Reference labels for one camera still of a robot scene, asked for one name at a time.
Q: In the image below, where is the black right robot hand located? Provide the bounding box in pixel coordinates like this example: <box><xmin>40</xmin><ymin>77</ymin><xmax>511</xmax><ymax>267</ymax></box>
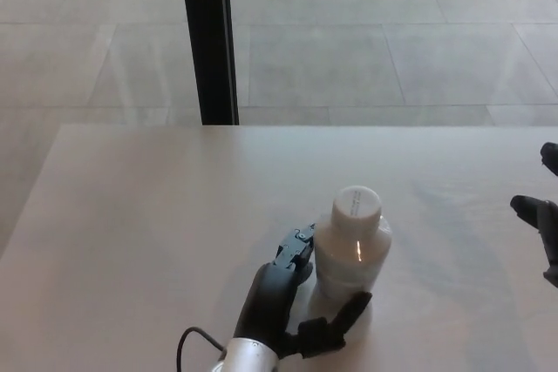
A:
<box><xmin>509</xmin><ymin>141</ymin><xmax>558</xmax><ymax>289</ymax></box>

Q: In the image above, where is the white plastic bottle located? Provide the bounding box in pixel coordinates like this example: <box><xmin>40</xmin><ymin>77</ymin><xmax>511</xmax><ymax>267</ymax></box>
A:
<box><xmin>310</xmin><ymin>212</ymin><xmax>393</xmax><ymax>343</ymax></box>

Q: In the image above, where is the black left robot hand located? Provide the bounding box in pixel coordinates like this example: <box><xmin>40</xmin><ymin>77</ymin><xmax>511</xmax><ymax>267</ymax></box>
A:
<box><xmin>234</xmin><ymin>221</ymin><xmax>374</xmax><ymax>358</ymax></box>

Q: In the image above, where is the white screw bottle cap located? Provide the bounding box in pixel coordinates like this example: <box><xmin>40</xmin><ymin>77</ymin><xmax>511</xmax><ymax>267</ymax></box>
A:
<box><xmin>330</xmin><ymin>186</ymin><xmax>384</xmax><ymax>234</ymax></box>

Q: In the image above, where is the black vertical frame post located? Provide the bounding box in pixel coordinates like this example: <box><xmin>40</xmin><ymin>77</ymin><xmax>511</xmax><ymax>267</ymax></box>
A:
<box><xmin>178</xmin><ymin>0</ymin><xmax>241</xmax><ymax>126</ymax></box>

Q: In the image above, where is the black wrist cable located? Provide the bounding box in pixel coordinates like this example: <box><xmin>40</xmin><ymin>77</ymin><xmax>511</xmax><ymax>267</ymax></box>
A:
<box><xmin>175</xmin><ymin>326</ymin><xmax>228</xmax><ymax>372</ymax></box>

